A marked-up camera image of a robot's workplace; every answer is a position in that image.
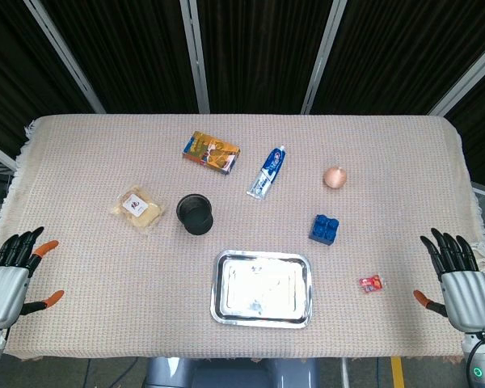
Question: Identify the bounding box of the black round cup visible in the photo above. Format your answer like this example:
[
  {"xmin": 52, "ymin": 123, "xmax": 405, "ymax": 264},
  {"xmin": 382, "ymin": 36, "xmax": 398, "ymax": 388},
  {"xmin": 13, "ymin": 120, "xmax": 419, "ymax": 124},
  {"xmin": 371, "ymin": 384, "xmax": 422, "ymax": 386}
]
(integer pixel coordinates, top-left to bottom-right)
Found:
[{"xmin": 175, "ymin": 193, "xmax": 214, "ymax": 237}]

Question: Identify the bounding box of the white metal frame post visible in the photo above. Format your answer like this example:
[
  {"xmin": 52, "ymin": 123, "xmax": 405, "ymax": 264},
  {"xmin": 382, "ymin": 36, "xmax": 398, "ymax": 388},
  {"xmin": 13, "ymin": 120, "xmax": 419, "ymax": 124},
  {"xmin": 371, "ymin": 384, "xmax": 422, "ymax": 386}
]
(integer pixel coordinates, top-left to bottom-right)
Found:
[
  {"xmin": 23, "ymin": 0, "xmax": 107, "ymax": 114},
  {"xmin": 300, "ymin": 0, "xmax": 348, "ymax": 115},
  {"xmin": 427, "ymin": 44, "xmax": 485, "ymax": 117},
  {"xmin": 179, "ymin": 0, "xmax": 211, "ymax": 115}
]

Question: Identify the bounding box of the blue toy building block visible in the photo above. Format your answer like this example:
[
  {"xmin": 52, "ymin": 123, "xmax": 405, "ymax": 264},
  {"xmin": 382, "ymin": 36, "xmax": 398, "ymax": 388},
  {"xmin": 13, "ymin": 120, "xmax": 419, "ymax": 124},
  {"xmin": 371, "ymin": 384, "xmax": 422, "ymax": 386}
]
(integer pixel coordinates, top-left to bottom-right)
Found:
[{"xmin": 308, "ymin": 213, "xmax": 340, "ymax": 247}]

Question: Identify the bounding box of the beige woven tablecloth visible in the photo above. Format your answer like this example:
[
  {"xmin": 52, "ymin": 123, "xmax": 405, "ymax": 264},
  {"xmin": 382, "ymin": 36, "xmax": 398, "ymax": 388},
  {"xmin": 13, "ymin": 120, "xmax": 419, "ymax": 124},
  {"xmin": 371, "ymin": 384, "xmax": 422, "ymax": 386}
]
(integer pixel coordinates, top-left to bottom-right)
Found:
[{"xmin": 0, "ymin": 113, "xmax": 485, "ymax": 361}]

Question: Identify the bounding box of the blue white toothpaste tube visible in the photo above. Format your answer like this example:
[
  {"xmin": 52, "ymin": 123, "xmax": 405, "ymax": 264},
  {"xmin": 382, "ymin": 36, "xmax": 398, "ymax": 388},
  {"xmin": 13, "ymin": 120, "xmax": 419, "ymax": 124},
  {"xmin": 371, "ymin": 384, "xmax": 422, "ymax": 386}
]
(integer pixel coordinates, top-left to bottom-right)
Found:
[{"xmin": 246, "ymin": 145, "xmax": 287, "ymax": 201}]

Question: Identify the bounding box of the colourful printed carton box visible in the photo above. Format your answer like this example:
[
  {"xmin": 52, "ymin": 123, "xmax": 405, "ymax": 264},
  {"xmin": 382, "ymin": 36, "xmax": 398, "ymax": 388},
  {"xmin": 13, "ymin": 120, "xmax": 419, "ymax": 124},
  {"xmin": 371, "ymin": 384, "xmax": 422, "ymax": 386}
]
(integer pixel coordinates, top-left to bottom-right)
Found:
[{"xmin": 181, "ymin": 130, "xmax": 243, "ymax": 176}]

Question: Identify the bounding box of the beige round onion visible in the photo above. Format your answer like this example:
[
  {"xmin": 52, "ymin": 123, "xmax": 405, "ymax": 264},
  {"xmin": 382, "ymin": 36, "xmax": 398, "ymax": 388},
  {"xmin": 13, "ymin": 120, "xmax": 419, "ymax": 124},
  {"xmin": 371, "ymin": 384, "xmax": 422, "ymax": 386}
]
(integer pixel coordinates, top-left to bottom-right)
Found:
[{"xmin": 323, "ymin": 165, "xmax": 349, "ymax": 189}]

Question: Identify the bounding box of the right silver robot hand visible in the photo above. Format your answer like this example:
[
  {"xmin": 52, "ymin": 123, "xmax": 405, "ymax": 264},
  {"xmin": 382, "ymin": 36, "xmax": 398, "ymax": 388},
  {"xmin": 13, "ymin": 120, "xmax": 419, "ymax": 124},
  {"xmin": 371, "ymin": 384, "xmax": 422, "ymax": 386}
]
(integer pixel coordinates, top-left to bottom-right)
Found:
[{"xmin": 412, "ymin": 227, "xmax": 485, "ymax": 334}]

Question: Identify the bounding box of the packaged bread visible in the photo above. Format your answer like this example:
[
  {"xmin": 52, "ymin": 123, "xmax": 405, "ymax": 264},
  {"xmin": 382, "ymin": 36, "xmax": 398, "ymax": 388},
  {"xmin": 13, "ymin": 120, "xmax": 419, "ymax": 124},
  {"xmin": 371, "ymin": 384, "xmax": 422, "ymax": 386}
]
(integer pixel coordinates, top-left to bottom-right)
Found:
[{"xmin": 111, "ymin": 184, "xmax": 165, "ymax": 238}]

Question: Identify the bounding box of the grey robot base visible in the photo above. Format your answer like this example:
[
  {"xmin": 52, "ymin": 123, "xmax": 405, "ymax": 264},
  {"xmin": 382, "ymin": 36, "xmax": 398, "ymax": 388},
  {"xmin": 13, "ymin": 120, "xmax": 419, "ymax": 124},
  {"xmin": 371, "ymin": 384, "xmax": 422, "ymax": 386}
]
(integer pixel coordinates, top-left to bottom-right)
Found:
[{"xmin": 145, "ymin": 356, "xmax": 321, "ymax": 388}]

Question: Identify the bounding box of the red small snack packet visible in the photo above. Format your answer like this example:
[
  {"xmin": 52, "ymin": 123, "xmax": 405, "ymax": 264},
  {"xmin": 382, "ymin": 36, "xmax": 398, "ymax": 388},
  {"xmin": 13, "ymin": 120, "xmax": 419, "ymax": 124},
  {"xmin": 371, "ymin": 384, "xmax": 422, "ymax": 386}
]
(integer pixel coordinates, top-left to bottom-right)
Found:
[{"xmin": 358, "ymin": 274, "xmax": 386, "ymax": 295}]

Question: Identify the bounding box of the silver metal tray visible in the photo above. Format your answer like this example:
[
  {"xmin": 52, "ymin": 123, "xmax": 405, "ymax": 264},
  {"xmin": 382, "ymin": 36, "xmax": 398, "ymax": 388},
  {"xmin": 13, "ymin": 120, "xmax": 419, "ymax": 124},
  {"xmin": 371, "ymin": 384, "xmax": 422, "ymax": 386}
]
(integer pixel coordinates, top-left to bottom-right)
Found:
[{"xmin": 209, "ymin": 249, "xmax": 313, "ymax": 329}]

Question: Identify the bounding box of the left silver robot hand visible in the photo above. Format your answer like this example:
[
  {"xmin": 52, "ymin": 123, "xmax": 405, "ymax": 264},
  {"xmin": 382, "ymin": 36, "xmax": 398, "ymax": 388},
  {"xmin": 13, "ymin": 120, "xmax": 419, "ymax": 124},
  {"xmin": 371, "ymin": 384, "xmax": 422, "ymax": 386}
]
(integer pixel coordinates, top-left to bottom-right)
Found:
[{"xmin": 0, "ymin": 226, "xmax": 65, "ymax": 329}]

